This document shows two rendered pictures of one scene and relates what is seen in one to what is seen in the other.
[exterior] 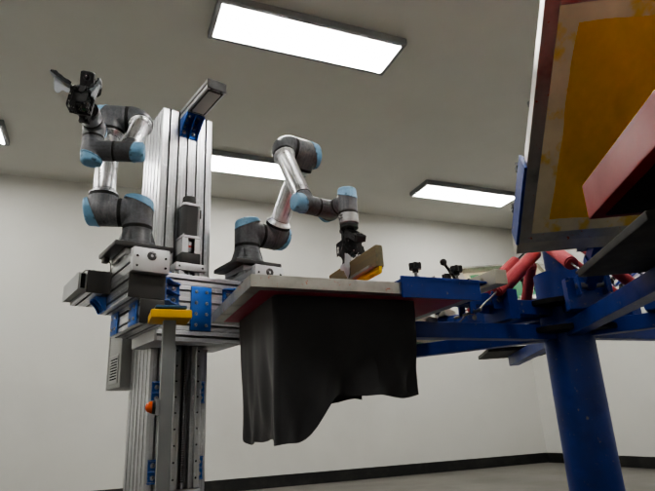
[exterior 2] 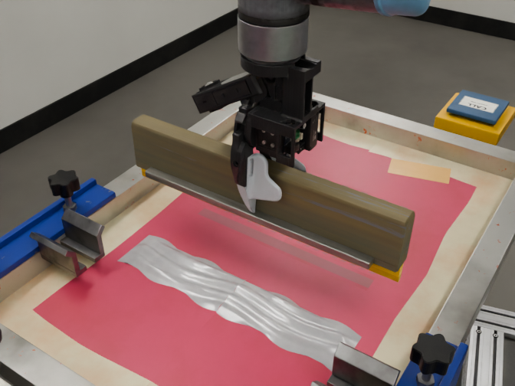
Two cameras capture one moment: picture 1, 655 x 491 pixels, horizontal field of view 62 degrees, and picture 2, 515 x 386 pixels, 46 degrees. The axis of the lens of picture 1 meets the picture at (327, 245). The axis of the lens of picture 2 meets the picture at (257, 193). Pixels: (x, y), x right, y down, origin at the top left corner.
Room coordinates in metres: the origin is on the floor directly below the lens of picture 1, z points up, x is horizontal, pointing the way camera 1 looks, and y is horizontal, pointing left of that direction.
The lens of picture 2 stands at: (2.46, -0.45, 1.57)
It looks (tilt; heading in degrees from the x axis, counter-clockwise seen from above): 37 degrees down; 146
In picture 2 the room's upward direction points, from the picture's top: straight up
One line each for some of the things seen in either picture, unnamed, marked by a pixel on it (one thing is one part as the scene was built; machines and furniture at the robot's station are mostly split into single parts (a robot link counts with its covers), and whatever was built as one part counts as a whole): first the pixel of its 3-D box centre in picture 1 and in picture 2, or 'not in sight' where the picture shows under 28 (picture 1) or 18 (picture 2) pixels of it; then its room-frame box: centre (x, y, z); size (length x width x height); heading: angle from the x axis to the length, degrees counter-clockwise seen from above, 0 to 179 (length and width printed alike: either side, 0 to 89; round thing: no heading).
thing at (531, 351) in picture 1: (532, 348); not in sight; (2.98, -1.08, 0.91); 1.34 x 0.41 x 0.08; 173
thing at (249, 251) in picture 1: (247, 256); not in sight; (2.33, 0.36, 1.31); 0.15 x 0.15 x 0.10
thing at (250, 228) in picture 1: (249, 232); not in sight; (2.34, 0.36, 1.42); 0.13 x 0.12 x 0.14; 126
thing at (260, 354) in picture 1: (258, 374); not in sight; (1.79, 0.24, 0.74); 0.45 x 0.03 x 0.43; 23
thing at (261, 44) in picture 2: (348, 220); (274, 34); (1.95, -0.08, 1.31); 0.08 x 0.08 x 0.05
